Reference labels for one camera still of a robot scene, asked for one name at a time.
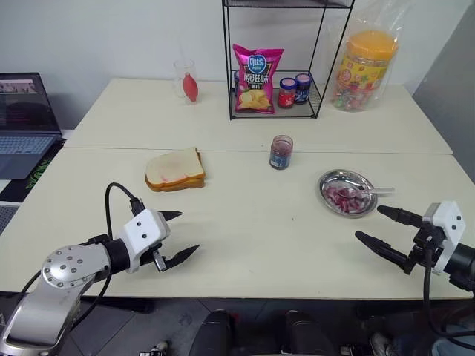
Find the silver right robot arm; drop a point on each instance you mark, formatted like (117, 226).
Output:
(464, 259)

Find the red rubber bulb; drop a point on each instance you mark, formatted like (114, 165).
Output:
(190, 87)

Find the black green mouse pad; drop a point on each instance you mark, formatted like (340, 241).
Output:
(41, 167)

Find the clear glass cup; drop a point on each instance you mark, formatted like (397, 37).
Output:
(180, 70)

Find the person leg in jeans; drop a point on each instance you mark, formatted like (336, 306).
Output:
(445, 346)

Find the round metal plate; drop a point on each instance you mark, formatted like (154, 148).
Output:
(334, 185)

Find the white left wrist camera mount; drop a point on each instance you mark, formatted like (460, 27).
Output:
(144, 226)

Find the open blue-label jam jar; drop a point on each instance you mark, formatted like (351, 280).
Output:
(281, 154)

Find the dark rounded shape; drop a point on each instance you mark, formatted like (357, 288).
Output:
(215, 333)
(304, 333)

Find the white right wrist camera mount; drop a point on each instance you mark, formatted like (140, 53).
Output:
(451, 222)

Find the blue lid jar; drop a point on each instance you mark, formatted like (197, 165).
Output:
(303, 89)

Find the red lid jar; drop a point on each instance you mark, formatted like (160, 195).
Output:
(286, 94)

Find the red object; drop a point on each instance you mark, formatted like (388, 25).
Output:
(345, 202)

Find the grey keyboard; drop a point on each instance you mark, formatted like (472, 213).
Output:
(6, 217)

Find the open grey laptop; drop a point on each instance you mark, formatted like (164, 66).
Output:
(26, 122)

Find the golden toasted bread slice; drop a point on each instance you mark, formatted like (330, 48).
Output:
(185, 183)

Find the orange-lid candy jar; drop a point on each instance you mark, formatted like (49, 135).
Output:
(363, 70)

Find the clear plastic bag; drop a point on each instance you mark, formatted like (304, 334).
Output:
(386, 22)

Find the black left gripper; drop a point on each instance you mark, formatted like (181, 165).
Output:
(150, 257)

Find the metal spoon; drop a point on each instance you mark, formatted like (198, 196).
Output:
(365, 192)

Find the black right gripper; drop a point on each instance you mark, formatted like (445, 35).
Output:
(425, 246)

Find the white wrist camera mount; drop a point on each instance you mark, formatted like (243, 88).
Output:
(144, 226)
(451, 222)

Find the pink chips bag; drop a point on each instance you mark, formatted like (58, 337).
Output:
(256, 79)

